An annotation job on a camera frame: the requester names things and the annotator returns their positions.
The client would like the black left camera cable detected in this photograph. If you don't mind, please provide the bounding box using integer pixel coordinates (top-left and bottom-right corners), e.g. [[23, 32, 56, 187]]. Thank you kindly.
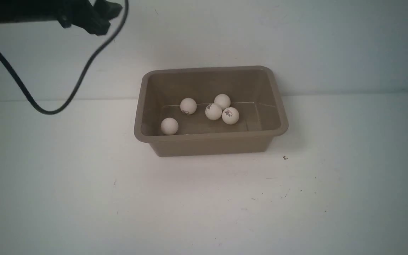
[[0, 0, 129, 115]]

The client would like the tan plastic storage bin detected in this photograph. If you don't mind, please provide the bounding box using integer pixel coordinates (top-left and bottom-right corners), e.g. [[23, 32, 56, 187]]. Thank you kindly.
[[134, 65, 289, 157]]

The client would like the white ball with logo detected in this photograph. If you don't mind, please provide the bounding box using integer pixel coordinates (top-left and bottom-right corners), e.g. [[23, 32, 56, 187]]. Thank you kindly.
[[214, 93, 231, 110]]

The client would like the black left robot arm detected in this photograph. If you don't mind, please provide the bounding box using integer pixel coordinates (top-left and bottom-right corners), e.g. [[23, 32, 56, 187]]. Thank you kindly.
[[0, 0, 123, 36]]

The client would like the plain white table-tennis ball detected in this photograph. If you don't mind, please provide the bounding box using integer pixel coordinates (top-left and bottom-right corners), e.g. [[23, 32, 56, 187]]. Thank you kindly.
[[160, 118, 179, 135]]

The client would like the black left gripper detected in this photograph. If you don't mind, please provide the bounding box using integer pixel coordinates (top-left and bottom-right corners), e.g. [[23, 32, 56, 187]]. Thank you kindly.
[[55, 0, 123, 36]]

